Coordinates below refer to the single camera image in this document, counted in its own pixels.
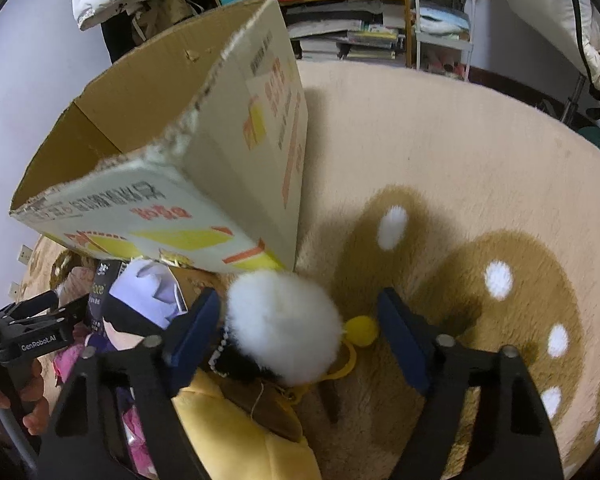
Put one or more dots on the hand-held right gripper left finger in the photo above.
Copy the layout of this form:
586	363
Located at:
195	340

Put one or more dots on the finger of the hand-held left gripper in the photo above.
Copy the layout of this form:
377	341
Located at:
30	305
65	315

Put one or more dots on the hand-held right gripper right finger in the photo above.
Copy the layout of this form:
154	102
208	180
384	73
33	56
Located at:
405	340

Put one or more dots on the purple haired plush doll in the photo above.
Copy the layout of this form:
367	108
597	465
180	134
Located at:
140	295

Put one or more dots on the white fluffy plush toy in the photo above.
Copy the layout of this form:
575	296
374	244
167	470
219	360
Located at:
280	320

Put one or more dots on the yellow cloth plush toy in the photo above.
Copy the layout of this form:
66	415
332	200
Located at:
230	440

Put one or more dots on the pink plush bear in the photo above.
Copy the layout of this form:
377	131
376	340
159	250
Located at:
139	442

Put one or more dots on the cardboard box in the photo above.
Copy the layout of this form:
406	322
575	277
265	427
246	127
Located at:
130	110

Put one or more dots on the person's left hand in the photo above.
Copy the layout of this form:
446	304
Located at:
36	400

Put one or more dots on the black printed packet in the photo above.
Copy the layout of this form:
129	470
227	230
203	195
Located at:
100	295

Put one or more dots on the yellow ball keyring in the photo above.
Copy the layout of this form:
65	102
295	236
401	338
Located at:
362	331

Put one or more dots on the beige rug with brown pattern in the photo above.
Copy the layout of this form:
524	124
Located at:
430	160

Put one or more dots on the black hanging garment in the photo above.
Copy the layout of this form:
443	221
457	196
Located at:
120	40

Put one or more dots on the metal light stand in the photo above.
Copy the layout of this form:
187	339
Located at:
577	97

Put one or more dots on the white trolley cart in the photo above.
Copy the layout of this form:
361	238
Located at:
445	45

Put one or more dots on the stack of books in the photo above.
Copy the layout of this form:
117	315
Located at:
340	35

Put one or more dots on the blue and white cushion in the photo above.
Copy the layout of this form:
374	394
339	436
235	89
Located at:
440	20

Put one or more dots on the beige hanging garment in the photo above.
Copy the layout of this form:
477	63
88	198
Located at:
175	10

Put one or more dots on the wooden shelf rack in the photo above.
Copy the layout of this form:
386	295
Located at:
340	0

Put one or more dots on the white fabric softbox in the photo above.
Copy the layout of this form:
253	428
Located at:
545	5

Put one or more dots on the white wall socket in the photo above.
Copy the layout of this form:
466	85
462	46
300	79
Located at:
13	291
25	255

